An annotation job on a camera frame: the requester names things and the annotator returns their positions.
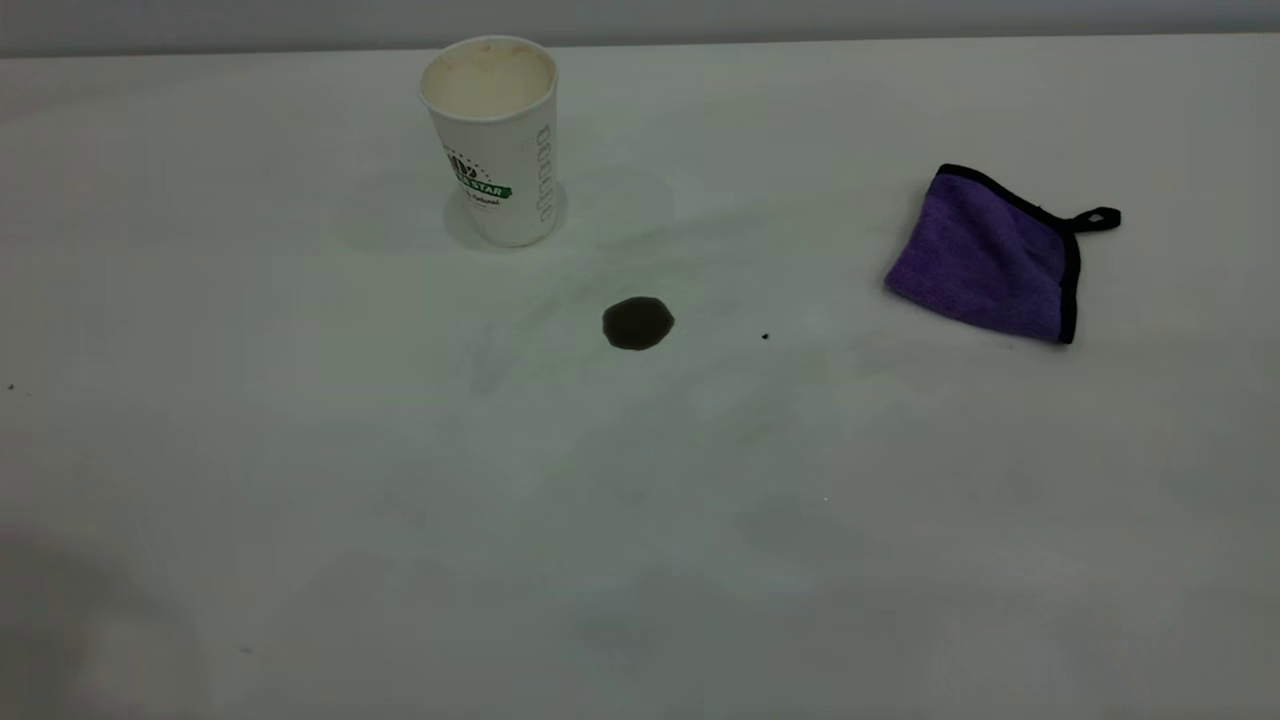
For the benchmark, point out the white paper cup green print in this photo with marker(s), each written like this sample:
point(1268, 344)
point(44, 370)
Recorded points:
point(495, 150)

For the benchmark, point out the purple cloth black trim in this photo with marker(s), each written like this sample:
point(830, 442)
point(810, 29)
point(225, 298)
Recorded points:
point(975, 260)

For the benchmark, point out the dark coffee spill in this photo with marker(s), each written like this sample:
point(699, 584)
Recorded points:
point(638, 324)

